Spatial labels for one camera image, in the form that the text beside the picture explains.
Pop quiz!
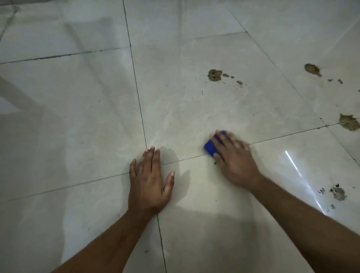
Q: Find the person's left hand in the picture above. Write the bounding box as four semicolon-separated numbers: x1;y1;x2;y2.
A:
128;146;175;216

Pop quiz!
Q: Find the large jagged brown mud clump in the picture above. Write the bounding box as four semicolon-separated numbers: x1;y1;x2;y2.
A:
339;113;360;132

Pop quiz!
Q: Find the person's right forearm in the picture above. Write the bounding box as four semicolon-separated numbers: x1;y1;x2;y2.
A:
250;175;360;273

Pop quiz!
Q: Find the grey speckled dirt stain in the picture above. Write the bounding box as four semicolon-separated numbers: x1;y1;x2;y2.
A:
329;184;348;202

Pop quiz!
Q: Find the person's left forearm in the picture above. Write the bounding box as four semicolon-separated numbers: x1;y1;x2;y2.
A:
52;209;158;273

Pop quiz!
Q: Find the person's right hand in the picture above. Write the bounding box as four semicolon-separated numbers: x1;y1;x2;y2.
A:
211;130;264;192

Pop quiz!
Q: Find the elongated brown mud clump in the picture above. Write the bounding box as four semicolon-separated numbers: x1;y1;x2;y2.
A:
304;63;322;78

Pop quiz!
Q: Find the blue scrubbing sponge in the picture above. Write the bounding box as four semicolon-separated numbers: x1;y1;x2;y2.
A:
204;130;229;158

